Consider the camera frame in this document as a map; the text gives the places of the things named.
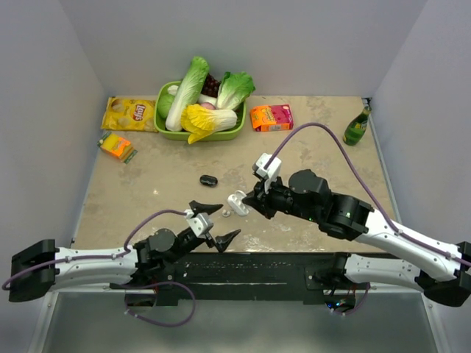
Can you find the round green cabbage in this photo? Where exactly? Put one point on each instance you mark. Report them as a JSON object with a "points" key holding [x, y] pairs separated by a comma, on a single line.
{"points": [[164, 105]]}

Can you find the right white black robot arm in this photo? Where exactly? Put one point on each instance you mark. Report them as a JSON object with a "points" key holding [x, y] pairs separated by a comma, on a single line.
{"points": [[438, 270]]}

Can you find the white radish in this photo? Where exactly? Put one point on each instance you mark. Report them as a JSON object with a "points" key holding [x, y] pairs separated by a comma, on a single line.
{"points": [[202, 99]]}

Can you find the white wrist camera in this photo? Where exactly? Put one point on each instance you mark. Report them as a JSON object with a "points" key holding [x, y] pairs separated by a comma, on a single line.
{"points": [[267, 169], [200, 224]]}

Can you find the black earbud charging case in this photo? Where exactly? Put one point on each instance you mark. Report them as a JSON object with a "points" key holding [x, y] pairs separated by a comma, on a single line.
{"points": [[208, 180]]}

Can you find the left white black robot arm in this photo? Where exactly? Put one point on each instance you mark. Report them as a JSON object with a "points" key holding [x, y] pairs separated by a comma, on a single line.
{"points": [[44, 267]]}

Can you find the green leaf lettuce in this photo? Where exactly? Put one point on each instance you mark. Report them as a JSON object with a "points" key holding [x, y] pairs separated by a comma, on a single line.
{"points": [[233, 90]]}

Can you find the orange yellow sponge pack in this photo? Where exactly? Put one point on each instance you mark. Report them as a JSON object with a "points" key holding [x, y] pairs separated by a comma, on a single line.
{"points": [[117, 147]]}

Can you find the pink onion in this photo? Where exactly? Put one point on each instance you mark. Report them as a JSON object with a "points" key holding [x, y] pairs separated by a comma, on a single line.
{"points": [[208, 105]]}

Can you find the orange pink snack box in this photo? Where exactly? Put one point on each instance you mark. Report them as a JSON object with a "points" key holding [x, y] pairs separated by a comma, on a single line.
{"points": [[271, 118]]}

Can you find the dark red grapes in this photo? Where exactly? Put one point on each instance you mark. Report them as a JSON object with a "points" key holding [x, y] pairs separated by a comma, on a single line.
{"points": [[210, 86]]}

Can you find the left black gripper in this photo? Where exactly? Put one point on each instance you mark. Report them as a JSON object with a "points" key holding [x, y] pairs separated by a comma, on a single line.
{"points": [[208, 209]]}

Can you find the green napa cabbage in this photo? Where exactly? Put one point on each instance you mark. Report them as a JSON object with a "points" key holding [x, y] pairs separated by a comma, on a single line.
{"points": [[188, 92]]}

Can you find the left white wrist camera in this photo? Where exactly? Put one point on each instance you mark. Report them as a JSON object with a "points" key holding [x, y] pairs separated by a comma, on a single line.
{"points": [[200, 224]]}

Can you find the yellow Lays chips bag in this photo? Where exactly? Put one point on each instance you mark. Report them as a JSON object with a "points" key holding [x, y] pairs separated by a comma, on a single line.
{"points": [[128, 114]]}

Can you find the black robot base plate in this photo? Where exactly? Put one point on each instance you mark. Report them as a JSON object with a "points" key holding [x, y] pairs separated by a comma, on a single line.
{"points": [[256, 276]]}

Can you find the yellow napa cabbage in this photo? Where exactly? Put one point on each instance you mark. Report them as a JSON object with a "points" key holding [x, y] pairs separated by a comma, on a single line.
{"points": [[200, 122]]}

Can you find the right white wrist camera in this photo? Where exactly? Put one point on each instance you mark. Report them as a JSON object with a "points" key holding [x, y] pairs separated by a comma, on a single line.
{"points": [[267, 169]]}

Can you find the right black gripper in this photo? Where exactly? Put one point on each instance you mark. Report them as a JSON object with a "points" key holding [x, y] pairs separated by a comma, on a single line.
{"points": [[260, 200]]}

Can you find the green plastic basin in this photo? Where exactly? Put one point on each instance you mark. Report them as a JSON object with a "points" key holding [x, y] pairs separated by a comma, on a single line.
{"points": [[160, 124]]}

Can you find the green glass bottle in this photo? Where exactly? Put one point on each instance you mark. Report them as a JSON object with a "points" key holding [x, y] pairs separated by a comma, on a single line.
{"points": [[357, 128]]}

